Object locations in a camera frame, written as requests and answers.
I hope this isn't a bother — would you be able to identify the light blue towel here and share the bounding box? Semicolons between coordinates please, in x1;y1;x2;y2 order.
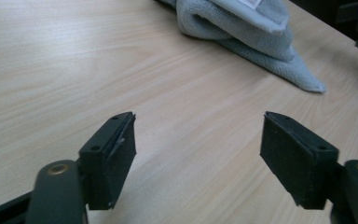
158;0;327;93

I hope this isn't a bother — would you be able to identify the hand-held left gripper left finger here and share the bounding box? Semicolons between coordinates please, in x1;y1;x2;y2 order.
78;111;137;211

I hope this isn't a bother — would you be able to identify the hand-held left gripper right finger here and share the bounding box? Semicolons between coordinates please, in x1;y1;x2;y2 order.
259;110;340;211

